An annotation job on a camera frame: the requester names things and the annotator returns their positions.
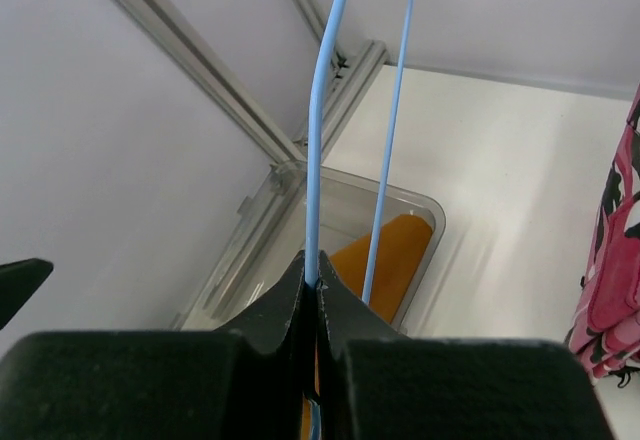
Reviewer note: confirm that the clear plastic bin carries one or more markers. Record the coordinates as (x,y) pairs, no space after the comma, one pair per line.
(271,232)

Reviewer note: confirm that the brown trousers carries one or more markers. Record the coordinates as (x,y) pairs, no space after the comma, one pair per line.
(390,270)

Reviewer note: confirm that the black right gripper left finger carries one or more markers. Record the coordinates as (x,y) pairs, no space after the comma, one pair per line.
(241,380)

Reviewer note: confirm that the left aluminium frame post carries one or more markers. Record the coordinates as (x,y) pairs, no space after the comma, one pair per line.
(170,29)

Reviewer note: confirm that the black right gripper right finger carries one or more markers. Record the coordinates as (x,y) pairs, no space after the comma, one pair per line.
(375,383)

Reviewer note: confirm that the pink patterned trousers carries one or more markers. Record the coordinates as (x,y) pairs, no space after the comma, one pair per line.
(604,335)

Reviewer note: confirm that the blue hanger with brown trousers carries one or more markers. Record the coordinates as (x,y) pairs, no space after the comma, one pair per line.
(315,117)

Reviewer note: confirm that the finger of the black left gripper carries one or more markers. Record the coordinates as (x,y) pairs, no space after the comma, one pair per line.
(19,280)

